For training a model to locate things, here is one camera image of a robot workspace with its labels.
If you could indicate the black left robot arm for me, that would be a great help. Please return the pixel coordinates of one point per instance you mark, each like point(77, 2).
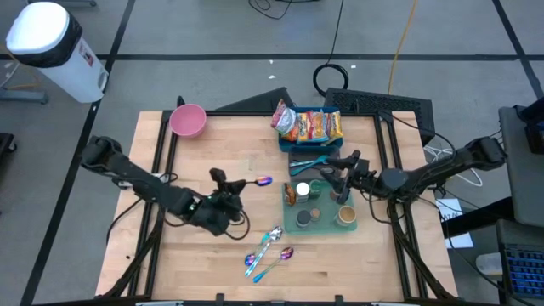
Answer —
point(140, 180)

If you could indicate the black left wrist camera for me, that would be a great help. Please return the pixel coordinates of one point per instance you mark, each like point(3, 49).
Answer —
point(217, 175)

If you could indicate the black diagonal bar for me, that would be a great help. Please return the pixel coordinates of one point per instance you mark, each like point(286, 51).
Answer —
point(476, 219)

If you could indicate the dark grey plastic tray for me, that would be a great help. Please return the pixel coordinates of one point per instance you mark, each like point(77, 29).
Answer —
point(310, 177)

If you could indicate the white paper sheet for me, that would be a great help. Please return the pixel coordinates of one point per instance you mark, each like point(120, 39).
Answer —
point(450, 208)

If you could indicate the white lid spice jar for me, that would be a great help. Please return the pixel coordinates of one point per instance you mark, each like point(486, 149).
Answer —
point(302, 191)

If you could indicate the black perforated metal case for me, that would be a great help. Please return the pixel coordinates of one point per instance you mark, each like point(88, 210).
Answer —
point(374, 102)

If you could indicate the laptop with lit keyboard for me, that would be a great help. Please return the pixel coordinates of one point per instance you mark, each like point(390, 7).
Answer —
point(527, 272)

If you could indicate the grey metal table foot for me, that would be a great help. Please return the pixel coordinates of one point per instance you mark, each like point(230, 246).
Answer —
point(64, 2)
point(25, 97)

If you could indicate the brown snack pouch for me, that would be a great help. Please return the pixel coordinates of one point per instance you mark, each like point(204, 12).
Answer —
point(290, 194)

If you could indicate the black lid spice jar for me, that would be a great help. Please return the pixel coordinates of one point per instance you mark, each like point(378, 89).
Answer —
point(332, 196)
point(303, 218)

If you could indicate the translucent green plastic tray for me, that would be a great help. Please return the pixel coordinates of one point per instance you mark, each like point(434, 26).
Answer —
point(327, 225)

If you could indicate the black desktop device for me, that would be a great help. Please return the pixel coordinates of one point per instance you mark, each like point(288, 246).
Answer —
point(535, 136)

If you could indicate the green lid glass jar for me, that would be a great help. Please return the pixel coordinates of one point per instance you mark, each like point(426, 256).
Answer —
point(315, 187)

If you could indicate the white computer mouse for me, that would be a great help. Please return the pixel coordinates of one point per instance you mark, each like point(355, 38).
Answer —
point(489, 264)

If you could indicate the teal plastic spoon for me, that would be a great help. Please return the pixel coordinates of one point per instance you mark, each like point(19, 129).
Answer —
point(316, 162)

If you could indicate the grey desk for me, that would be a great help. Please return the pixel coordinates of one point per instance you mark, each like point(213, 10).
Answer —
point(523, 183)

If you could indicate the orange yellow snack bag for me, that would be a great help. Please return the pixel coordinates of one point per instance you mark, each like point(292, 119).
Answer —
point(335, 123)

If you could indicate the tan lid large jar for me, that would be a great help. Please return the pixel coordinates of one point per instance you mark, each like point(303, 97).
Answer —
point(346, 215)

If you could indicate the small cork lid jar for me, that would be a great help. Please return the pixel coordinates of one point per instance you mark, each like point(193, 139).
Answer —
point(315, 213)

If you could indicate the orange cheese puff bag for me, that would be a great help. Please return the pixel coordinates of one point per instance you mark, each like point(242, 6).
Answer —
point(304, 127)

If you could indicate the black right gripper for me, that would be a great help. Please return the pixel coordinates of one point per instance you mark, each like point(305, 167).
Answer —
point(365, 178)

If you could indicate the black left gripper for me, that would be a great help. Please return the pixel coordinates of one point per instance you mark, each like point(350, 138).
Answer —
point(217, 212)

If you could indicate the white black trash can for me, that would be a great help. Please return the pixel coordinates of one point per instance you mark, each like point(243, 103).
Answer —
point(51, 42)

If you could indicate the black chair base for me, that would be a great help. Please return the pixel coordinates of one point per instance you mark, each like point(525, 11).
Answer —
point(6, 146)

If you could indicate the blue plastic bin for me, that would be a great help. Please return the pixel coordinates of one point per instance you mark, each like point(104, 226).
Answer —
point(310, 147)

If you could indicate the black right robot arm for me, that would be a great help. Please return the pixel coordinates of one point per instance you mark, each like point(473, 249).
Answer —
point(438, 168)

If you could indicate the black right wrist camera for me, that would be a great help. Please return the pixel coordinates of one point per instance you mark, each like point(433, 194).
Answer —
point(356, 155)

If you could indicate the black angled panel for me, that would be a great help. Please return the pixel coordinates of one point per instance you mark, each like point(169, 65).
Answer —
point(263, 102)

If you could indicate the white red snack bag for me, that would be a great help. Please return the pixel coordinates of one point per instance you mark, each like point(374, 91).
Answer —
point(284, 121)

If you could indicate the black aluminium rig frame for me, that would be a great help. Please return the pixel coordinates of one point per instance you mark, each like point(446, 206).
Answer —
point(238, 113)

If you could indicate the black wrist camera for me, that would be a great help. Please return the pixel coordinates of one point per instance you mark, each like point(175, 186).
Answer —
point(217, 175)
point(356, 155)

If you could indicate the pink plastic bowl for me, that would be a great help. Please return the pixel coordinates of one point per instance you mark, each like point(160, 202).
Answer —
point(188, 120)

